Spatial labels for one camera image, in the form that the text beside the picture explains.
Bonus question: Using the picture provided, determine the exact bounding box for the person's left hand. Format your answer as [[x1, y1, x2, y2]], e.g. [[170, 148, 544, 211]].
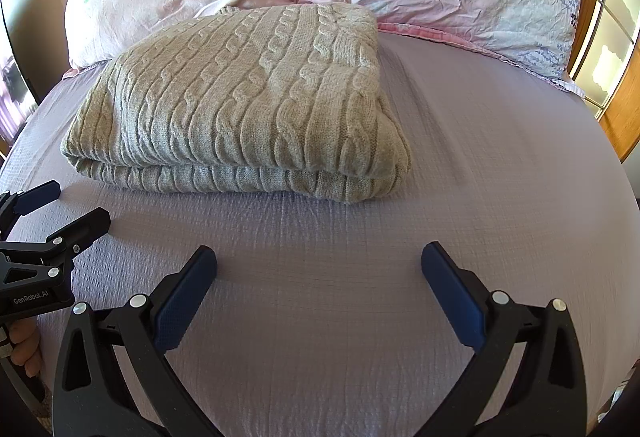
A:
[[9, 318, 44, 379]]

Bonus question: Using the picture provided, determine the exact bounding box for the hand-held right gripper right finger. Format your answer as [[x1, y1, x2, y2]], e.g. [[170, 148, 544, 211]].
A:
[[415, 241, 589, 437]]

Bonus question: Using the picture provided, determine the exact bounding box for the purple curtain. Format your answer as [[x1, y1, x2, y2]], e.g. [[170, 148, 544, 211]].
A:
[[0, 57, 32, 152]]

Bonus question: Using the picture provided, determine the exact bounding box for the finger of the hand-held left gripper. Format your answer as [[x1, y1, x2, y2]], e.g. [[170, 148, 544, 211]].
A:
[[0, 180, 62, 243], [0, 208, 112, 290]]

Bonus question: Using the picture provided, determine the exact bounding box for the beige cable-knit sweater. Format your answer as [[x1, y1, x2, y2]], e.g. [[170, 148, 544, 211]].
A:
[[60, 3, 413, 204]]

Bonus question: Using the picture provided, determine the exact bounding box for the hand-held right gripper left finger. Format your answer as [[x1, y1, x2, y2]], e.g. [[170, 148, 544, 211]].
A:
[[52, 245, 226, 437]]

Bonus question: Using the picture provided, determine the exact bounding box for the wooden headboard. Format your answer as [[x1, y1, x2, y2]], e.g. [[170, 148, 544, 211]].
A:
[[566, 0, 640, 160]]

